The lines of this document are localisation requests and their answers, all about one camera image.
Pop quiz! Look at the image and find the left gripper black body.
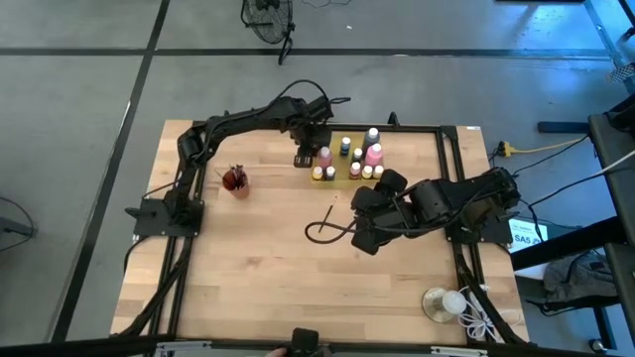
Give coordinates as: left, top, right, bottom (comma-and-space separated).
290, 116, 334, 150

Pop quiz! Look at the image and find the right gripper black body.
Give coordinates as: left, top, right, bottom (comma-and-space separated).
350, 186, 421, 239

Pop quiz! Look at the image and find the light pink paint bottle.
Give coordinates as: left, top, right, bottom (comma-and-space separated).
364, 143, 385, 169

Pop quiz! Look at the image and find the grey paint bottle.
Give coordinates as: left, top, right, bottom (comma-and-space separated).
363, 126, 383, 150

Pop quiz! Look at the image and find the yellow translucent plastic tray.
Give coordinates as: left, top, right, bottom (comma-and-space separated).
310, 129, 386, 188

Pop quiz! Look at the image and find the orange-red plastic cup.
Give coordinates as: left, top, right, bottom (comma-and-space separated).
220, 166, 251, 200

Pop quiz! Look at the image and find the black handheld device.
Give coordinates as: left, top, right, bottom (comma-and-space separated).
290, 326, 321, 357

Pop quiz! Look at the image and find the black floor fan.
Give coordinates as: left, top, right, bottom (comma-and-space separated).
240, 0, 298, 66

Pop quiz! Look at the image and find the white SA5 sign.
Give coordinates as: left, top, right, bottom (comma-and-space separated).
508, 217, 550, 254

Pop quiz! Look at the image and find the black floor bar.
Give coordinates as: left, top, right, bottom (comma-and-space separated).
538, 120, 592, 134

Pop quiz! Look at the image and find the grey bag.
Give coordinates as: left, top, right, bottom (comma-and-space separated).
542, 250, 622, 301

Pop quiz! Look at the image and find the black metal stand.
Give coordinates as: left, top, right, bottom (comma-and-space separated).
510, 91, 635, 351

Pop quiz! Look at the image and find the dark grey stand foot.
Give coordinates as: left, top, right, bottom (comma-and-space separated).
0, 195, 37, 240

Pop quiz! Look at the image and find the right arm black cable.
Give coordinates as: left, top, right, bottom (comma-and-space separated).
304, 220, 359, 246

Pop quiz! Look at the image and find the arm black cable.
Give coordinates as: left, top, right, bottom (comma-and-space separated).
275, 78, 352, 109
304, 220, 359, 246

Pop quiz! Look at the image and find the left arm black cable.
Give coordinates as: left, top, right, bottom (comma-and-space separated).
275, 78, 352, 109

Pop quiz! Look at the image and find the black metal table frame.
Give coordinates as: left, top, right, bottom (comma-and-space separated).
111, 109, 531, 348

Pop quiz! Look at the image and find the yellow extension cord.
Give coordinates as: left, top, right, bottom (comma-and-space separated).
497, 136, 591, 159

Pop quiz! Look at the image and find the white lamp cable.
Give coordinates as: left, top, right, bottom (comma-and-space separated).
455, 285, 522, 343

